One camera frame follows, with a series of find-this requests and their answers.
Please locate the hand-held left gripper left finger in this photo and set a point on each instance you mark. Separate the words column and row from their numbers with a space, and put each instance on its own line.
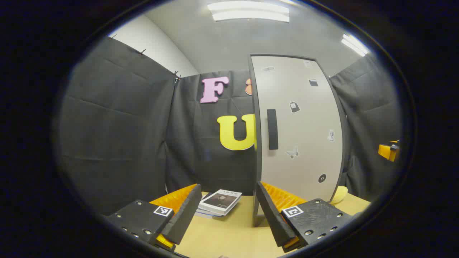
column 184, row 211

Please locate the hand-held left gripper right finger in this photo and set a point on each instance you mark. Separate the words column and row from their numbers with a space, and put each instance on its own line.
column 274, row 218

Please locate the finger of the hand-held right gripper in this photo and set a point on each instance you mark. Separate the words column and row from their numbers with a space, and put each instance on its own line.
column 387, row 151

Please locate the grey cabinet door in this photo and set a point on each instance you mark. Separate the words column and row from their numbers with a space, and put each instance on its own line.
column 304, row 143

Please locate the grey cabinet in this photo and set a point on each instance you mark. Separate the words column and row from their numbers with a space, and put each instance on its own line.
column 255, row 161

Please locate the blue book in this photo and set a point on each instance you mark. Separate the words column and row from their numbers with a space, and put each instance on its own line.
column 208, row 214

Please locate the white book with dark photo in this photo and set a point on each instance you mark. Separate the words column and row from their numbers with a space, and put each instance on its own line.
column 220, row 201

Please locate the yellow fuzzy ball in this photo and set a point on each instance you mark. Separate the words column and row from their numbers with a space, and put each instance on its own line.
column 339, row 195

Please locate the black backdrop cloth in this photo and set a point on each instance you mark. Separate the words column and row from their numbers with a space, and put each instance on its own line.
column 118, row 125

